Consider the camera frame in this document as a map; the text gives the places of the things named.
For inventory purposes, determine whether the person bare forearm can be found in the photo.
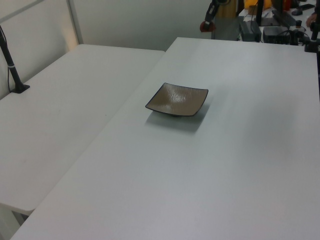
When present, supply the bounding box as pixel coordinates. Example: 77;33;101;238
305;13;320;27

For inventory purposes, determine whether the black computer keyboard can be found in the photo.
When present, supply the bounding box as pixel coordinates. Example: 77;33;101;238
271;9;297;26

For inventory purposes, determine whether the black electronics box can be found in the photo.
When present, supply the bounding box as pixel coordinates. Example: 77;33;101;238
262;25;300;46
239;20;262;42

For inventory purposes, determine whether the black clamp camera mount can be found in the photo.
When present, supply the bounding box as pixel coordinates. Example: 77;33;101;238
303;21;320;54

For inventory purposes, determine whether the black camera stand pole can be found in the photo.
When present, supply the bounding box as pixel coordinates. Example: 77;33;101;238
0;24;31;95

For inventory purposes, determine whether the black monitor stand pole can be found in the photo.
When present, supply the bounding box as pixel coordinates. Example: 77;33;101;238
254;0;264;26

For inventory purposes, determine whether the yellow object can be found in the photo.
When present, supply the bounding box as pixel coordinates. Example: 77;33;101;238
244;0;273;11

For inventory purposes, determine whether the square brown ceramic plate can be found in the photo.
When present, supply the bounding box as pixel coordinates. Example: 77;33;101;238
144;82;210;119

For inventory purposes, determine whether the small round brown food item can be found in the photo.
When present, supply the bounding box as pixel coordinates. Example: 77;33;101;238
199;21;216;34

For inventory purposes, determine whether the grey metal partition post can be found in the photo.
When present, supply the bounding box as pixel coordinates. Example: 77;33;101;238
66;0;84;46

